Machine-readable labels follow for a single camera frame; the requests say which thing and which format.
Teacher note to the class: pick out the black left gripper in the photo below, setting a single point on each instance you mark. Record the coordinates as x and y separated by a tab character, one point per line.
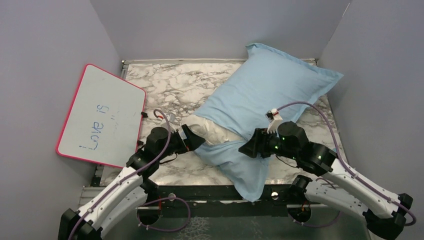
192	142

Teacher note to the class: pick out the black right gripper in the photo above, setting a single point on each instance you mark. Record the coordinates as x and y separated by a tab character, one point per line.
257	143

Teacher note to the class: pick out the white pillow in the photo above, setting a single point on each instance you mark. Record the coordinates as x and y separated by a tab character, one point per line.
213	133

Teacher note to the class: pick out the light blue pillowcase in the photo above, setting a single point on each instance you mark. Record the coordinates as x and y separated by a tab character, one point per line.
270	78

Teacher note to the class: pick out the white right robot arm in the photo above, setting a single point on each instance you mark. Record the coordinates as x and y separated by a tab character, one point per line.
383	212

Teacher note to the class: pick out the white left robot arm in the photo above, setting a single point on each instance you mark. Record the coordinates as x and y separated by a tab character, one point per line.
130	189

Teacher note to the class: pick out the black whiteboard clip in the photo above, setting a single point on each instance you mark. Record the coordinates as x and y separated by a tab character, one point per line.
143	114

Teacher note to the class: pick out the pink framed whiteboard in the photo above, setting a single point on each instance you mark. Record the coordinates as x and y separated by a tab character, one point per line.
104	120

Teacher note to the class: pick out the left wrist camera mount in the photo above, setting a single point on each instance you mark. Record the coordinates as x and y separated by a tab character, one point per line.
172	120

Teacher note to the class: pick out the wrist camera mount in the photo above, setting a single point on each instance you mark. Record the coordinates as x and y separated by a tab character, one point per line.
172	120
275	120

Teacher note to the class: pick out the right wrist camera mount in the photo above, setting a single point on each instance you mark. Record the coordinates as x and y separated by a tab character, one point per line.
275	120

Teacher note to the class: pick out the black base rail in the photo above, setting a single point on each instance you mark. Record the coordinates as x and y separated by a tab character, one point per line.
215	201

